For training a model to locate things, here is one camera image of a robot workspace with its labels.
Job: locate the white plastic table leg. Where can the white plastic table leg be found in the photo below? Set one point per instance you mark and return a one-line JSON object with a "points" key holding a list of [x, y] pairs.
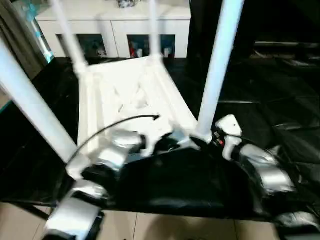
{"points": [[70, 42], [217, 62], [32, 95], [155, 32]]}

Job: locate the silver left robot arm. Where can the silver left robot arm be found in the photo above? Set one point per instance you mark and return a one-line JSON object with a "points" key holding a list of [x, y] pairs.
{"points": [[72, 212]]}

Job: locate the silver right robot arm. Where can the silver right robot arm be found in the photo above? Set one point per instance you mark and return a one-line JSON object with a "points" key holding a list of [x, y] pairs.
{"points": [[272, 175]]}

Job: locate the black mat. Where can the black mat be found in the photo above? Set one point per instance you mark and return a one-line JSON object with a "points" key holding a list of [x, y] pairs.
{"points": [[262, 100]]}

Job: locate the white jar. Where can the white jar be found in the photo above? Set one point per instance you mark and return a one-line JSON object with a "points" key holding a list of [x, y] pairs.
{"points": [[166, 52]]}

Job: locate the white cup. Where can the white cup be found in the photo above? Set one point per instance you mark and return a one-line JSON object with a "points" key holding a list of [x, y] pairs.
{"points": [[139, 52]]}

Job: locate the red bottle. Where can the red bottle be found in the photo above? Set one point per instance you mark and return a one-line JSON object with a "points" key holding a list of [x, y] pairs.
{"points": [[132, 51]]}

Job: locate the black cabinet with gold label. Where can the black cabinet with gold label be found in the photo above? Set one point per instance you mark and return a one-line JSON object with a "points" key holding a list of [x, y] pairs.
{"points": [[200, 30]]}

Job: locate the dark low furniture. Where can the dark low furniture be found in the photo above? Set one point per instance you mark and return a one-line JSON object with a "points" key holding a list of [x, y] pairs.
{"points": [[287, 52]]}

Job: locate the white display cabinet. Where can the white display cabinet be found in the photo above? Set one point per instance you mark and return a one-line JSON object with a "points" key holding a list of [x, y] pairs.
{"points": [[112, 25]]}

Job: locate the dark grey figurine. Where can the dark grey figurine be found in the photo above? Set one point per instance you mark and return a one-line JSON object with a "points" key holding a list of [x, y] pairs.
{"points": [[127, 3]]}

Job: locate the light blue rack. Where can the light blue rack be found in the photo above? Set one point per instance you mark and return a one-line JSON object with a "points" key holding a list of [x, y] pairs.
{"points": [[48, 56]]}

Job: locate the teal floor mat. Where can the teal floor mat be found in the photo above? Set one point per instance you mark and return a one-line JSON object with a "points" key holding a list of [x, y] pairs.
{"points": [[5, 107]]}

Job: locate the grey curtain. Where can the grey curtain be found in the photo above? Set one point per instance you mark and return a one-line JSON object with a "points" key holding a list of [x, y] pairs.
{"points": [[15, 37]]}

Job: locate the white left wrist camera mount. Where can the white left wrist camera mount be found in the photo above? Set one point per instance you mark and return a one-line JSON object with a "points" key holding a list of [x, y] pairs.
{"points": [[150, 142]]}

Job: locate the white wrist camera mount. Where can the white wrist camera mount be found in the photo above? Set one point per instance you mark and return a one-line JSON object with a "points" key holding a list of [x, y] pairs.
{"points": [[230, 125], [150, 142]]}

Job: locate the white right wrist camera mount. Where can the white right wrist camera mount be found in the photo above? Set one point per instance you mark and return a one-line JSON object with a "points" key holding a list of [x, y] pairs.
{"points": [[230, 125]]}

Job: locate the black metal table frame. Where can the black metal table frame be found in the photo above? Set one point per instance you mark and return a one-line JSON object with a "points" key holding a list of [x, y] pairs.
{"points": [[37, 212]]}

